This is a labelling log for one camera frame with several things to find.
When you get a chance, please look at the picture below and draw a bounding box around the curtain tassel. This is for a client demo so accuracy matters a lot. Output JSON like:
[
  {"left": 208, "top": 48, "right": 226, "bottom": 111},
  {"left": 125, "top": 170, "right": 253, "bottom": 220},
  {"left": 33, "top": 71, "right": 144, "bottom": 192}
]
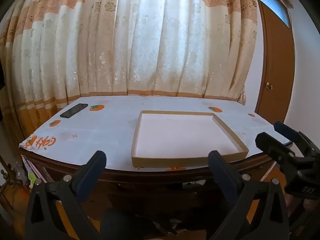
[{"left": 237, "top": 85, "right": 247, "bottom": 105}]

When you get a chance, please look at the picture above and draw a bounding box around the shallow cardboard box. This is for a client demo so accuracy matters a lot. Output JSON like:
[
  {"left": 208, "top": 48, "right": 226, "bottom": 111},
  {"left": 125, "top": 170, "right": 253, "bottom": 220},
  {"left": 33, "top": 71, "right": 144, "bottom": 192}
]
[{"left": 131, "top": 110, "right": 249, "bottom": 168}]

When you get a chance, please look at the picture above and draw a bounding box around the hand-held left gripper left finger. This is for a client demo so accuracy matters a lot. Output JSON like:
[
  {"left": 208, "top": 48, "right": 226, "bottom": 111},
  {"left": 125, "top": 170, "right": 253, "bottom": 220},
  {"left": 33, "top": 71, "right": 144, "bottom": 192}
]
[{"left": 24, "top": 151, "right": 107, "bottom": 240}]

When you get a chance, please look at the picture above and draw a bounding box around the black smartphone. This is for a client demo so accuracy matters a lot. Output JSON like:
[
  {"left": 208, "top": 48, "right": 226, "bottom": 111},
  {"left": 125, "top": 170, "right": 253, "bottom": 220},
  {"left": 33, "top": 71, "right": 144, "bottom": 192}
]
[{"left": 60, "top": 103, "right": 89, "bottom": 119}]

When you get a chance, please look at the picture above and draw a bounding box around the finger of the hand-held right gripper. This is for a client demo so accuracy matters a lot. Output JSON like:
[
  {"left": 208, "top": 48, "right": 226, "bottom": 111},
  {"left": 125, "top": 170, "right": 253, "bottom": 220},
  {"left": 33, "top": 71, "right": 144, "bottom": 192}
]
[
  {"left": 255, "top": 132, "right": 302, "bottom": 167},
  {"left": 274, "top": 121, "right": 305, "bottom": 145}
]

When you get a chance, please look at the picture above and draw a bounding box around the stack of papers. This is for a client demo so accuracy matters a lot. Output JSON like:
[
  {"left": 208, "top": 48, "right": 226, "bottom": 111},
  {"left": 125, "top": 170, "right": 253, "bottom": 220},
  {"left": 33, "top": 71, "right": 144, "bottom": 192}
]
[{"left": 21, "top": 154, "right": 50, "bottom": 184}]

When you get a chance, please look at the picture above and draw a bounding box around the wooden drawer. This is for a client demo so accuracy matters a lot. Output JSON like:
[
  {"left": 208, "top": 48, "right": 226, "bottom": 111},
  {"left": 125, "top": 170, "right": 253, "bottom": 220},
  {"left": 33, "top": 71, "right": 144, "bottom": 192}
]
[{"left": 107, "top": 180, "right": 213, "bottom": 213}]

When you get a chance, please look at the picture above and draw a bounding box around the cream and orange curtain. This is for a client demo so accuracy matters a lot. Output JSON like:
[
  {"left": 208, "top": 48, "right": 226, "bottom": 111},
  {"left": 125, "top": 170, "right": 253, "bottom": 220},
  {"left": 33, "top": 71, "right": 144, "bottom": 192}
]
[{"left": 0, "top": 0, "right": 259, "bottom": 140}]

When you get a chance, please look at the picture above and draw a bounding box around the brown wooden door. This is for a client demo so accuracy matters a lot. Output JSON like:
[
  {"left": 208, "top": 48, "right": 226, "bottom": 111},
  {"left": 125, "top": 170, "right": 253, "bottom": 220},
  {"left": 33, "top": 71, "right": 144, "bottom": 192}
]
[{"left": 252, "top": 0, "right": 295, "bottom": 125}]

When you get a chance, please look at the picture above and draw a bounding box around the wooden coat rack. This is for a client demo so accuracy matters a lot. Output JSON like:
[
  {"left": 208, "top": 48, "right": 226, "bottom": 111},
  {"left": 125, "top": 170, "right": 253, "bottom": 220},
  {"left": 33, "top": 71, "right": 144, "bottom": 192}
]
[{"left": 0, "top": 155, "right": 27, "bottom": 213}]

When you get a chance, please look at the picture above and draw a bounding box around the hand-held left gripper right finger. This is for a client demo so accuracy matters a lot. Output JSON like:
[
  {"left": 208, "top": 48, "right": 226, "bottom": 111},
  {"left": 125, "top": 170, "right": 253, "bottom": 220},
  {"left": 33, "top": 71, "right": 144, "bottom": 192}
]
[{"left": 207, "top": 151, "right": 291, "bottom": 240}]

